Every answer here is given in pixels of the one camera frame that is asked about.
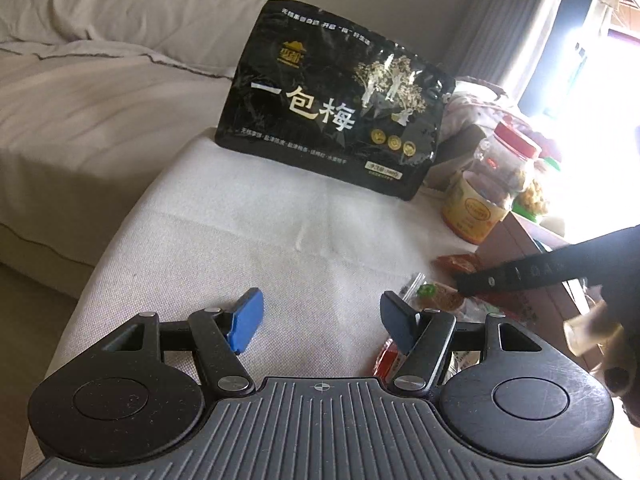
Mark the clear packet with brown snack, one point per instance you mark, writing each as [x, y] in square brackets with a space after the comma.
[442, 300]

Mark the black snack bag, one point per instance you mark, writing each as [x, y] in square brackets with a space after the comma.
[310, 110]

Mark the floral blanket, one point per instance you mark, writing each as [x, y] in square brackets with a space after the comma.
[475, 110]

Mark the clear jar with green lid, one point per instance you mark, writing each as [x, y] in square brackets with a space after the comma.
[535, 195]

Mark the pale translucent packet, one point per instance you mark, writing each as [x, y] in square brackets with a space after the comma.
[592, 332]

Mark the grey curtain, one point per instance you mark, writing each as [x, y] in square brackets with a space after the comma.
[515, 20]

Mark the clear jar with red lid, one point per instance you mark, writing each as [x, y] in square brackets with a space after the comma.
[505, 165]

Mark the red chip bag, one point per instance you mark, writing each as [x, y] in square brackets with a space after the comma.
[387, 362]

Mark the pink cardboard box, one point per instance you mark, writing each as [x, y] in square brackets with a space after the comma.
[505, 240]

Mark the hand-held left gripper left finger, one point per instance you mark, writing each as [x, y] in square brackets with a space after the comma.
[247, 317]

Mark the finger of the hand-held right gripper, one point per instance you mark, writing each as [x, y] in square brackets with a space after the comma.
[525, 267]

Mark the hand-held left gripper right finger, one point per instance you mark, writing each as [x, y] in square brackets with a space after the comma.
[397, 320]

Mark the yellow labelled jar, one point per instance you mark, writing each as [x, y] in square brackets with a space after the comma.
[472, 215]

